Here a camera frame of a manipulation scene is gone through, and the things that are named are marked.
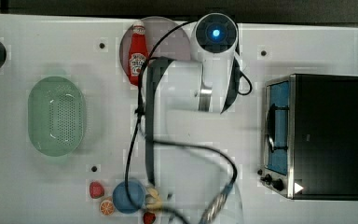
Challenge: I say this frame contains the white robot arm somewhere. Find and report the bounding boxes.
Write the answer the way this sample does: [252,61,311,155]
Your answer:
[143,13,244,224]

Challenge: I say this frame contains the red ketchup bottle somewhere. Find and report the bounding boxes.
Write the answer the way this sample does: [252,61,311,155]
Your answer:
[128,21,148,86]

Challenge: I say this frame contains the yellow toy banana bunch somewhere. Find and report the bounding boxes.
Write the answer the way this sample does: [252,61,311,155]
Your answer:
[145,188,163,212]

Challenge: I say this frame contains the blue bowl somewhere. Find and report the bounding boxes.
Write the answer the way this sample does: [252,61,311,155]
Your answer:
[112,180,145,214]

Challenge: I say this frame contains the small red toy fruit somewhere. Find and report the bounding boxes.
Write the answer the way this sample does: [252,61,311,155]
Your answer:
[143,212,157,224]

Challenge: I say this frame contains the red toy strawberry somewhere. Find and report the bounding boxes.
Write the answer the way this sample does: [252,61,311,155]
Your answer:
[89,181,104,199]

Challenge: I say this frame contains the toy orange slice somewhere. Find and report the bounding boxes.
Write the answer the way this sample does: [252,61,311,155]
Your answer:
[99,199,115,216]

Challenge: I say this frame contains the green perforated colander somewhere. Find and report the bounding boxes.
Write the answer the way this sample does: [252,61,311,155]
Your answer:
[28,77,86,157]

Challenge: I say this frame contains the silver black toaster oven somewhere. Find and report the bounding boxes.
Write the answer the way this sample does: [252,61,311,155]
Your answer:
[257,74,358,201]

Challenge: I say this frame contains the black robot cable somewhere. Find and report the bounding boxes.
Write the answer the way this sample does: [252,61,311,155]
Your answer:
[124,20,254,224]

